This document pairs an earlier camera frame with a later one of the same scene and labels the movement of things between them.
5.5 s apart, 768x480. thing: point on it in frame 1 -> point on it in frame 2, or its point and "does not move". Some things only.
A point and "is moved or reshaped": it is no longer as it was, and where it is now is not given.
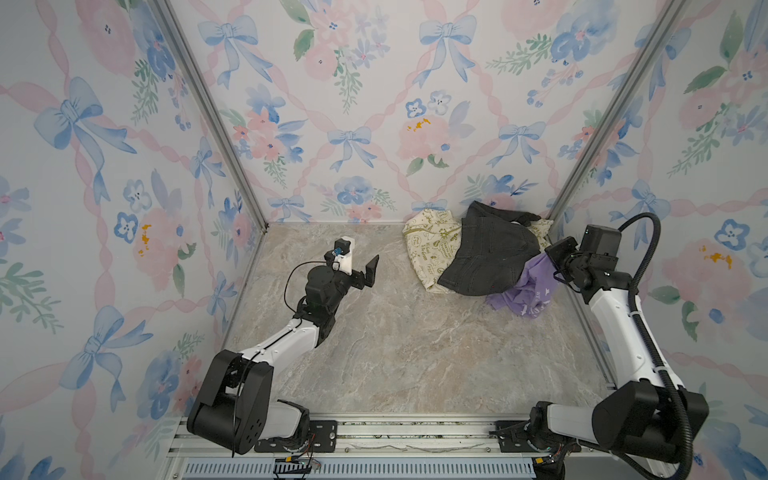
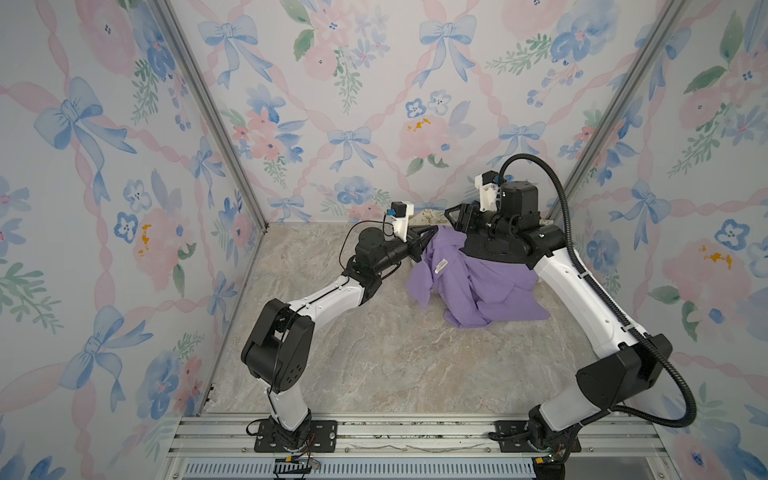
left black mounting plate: (319, 436) does not move
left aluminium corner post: (215, 105) does not move
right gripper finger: (561, 250) -> (467, 216)
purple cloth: (534, 292) is moved or reshaped
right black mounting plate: (513, 438) does not move
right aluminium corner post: (674, 12) does not move
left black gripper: (369, 272) -> (415, 247)
